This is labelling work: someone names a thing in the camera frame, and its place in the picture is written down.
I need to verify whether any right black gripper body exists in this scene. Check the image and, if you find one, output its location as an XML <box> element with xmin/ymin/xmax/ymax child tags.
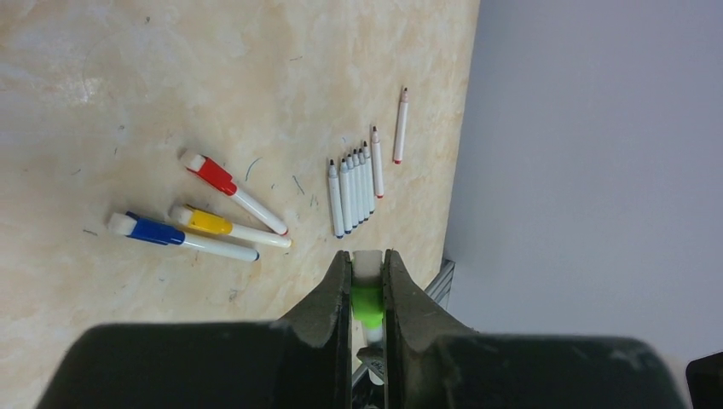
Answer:
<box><xmin>685</xmin><ymin>352</ymin><xmax>723</xmax><ymax>409</ymax></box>

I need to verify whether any red marker pen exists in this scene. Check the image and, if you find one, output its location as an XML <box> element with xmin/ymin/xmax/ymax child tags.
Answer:
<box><xmin>371</xmin><ymin>125</ymin><xmax>385</xmax><ymax>199</ymax></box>

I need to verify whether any uncapped thin marker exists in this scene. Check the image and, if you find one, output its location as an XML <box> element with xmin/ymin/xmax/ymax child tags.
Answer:
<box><xmin>393</xmin><ymin>87</ymin><xmax>408</xmax><ymax>164</ymax></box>

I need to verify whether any green cap marker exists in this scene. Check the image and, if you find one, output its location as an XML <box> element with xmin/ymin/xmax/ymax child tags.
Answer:
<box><xmin>350</xmin><ymin>250</ymin><xmax>387</xmax><ymax>387</ymax></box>

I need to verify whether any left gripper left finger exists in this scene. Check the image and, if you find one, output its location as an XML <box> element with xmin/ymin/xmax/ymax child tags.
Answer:
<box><xmin>38</xmin><ymin>251</ymin><xmax>352</xmax><ymax>408</ymax></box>

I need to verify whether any yellow cap marker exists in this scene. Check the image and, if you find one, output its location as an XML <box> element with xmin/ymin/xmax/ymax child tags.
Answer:
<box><xmin>169</xmin><ymin>205</ymin><xmax>292</xmax><ymax>248</ymax></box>

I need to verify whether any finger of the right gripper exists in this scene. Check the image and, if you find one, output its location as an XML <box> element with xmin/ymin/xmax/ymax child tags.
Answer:
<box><xmin>356</xmin><ymin>345</ymin><xmax>385</xmax><ymax>384</ymax></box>

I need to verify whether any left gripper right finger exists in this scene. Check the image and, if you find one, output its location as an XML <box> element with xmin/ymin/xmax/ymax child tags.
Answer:
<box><xmin>383</xmin><ymin>250</ymin><xmax>685</xmax><ymax>408</ymax></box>

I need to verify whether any red cap marker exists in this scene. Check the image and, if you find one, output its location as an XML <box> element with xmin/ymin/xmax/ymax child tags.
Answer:
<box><xmin>179</xmin><ymin>150</ymin><xmax>288</xmax><ymax>236</ymax></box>

